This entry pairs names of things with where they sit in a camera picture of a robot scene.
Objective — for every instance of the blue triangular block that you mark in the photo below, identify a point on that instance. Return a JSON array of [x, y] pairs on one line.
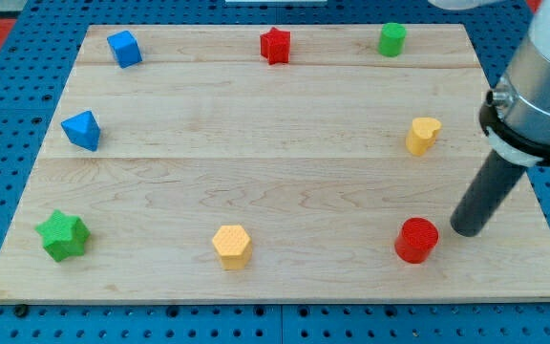
[[82, 130]]

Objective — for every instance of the red cylinder block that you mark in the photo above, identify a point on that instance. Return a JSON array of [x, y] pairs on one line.
[[416, 240]]

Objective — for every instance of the yellow heart block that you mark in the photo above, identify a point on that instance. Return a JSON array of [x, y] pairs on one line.
[[422, 135]]

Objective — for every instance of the green cylinder block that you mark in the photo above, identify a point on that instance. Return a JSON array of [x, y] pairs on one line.
[[392, 39]]

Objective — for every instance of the red star block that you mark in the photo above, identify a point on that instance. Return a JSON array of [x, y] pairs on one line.
[[275, 46]]

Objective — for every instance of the green star block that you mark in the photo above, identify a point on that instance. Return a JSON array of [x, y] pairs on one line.
[[63, 235]]

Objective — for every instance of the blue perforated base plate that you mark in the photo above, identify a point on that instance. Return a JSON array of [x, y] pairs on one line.
[[35, 61]]

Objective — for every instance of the blue cube block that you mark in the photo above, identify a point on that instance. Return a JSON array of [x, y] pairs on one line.
[[125, 49]]

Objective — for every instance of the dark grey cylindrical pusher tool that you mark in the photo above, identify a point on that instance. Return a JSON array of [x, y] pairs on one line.
[[491, 185]]

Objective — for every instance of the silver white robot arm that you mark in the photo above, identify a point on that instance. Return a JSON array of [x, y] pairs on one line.
[[515, 116]]

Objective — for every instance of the yellow hexagon block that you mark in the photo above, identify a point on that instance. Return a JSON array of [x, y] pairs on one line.
[[233, 247]]

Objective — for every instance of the light wooden board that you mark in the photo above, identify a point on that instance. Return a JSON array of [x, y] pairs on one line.
[[309, 157]]

